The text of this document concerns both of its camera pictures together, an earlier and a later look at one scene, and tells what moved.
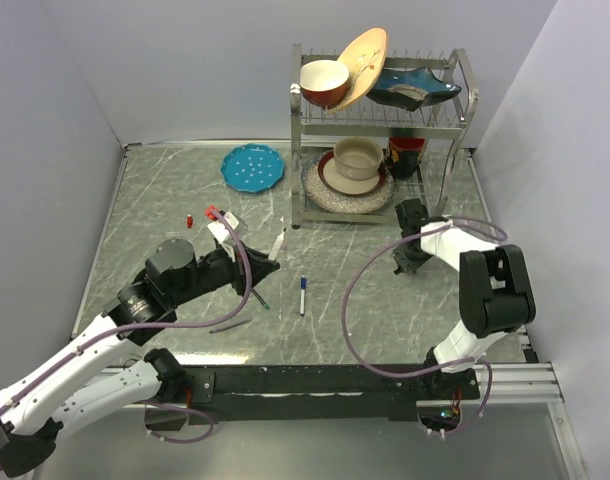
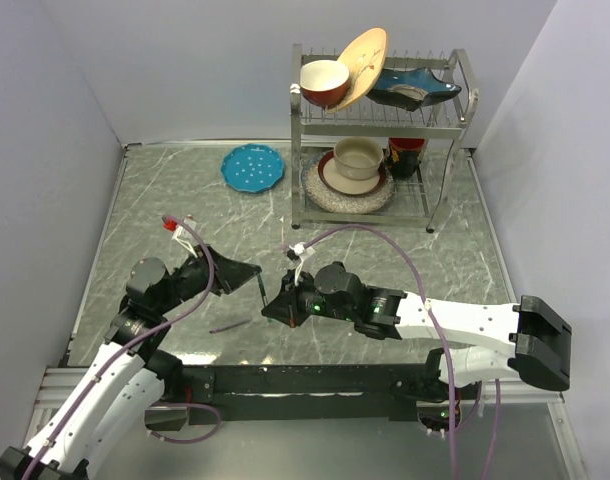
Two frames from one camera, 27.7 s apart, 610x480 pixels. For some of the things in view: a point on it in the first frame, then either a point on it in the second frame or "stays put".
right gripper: [407, 266] -> [285, 307]
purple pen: [230, 326] stays put
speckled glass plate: [339, 203] stays put
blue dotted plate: [253, 168] stays put
